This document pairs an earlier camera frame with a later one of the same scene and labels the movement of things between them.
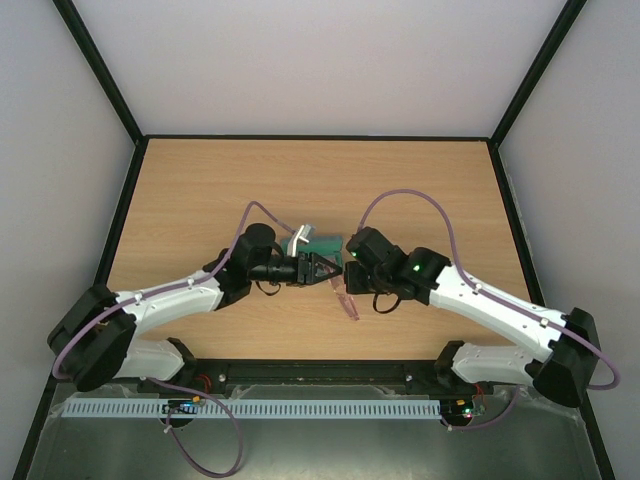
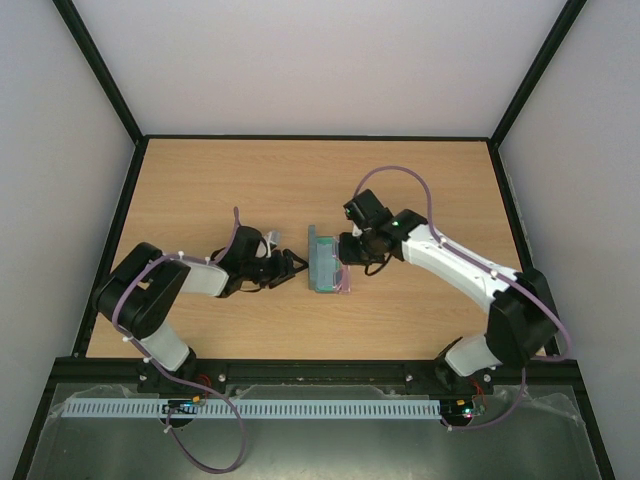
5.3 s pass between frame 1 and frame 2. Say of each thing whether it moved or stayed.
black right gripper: moved
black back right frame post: stayed
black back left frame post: stayed
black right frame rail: stayed
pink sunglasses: moved
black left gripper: moved
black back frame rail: stayed
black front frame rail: stayed
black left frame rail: stayed
